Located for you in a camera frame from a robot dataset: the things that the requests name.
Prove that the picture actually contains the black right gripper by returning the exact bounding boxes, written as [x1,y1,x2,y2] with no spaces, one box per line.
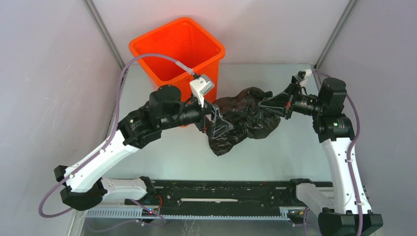
[259,82,325,119]

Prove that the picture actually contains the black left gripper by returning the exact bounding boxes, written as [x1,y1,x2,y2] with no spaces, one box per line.
[160,91,233,138]

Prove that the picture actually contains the black plastic trash bag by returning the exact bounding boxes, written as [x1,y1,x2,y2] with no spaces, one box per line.
[208,87,281,156]

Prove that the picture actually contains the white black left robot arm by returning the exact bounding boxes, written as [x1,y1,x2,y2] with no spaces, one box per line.
[54,85,233,211]

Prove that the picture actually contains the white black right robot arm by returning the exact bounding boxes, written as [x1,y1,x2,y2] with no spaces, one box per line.
[260,78,383,236]

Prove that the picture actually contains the orange plastic trash bin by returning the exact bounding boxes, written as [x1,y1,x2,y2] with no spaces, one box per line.
[128,17,226,101]

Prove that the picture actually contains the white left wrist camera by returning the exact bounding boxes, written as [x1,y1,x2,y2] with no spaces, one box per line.
[189,74,215,108]

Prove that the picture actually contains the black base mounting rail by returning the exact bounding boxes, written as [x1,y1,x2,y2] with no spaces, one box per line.
[138,178,312,218]

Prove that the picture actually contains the aluminium frame post right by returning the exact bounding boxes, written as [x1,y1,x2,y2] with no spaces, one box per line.
[314,0,359,69]

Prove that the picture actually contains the aluminium frame post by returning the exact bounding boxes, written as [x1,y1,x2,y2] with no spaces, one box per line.
[314,0,359,69]
[82,0,125,69]

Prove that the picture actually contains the aluminium frame post left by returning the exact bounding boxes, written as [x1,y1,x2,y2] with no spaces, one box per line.
[82,0,125,69]

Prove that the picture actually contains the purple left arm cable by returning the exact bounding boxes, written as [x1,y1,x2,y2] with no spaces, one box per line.
[38,54,199,218]

